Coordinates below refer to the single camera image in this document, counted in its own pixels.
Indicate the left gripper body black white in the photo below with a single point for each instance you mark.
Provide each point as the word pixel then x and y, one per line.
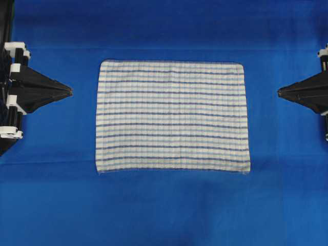
pixel 15 55

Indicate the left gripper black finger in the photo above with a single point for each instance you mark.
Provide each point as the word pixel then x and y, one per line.
pixel 30 99
pixel 31 78

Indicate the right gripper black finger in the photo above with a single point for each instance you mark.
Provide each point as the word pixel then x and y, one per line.
pixel 318 81
pixel 316 103

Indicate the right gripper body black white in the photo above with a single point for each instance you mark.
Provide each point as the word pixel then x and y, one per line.
pixel 322 54

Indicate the blue striped white towel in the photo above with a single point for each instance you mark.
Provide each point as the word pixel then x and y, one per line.
pixel 165 114

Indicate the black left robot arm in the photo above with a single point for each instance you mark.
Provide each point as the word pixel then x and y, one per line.
pixel 7 14

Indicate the blue table cloth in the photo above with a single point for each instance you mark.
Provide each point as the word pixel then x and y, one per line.
pixel 51 193

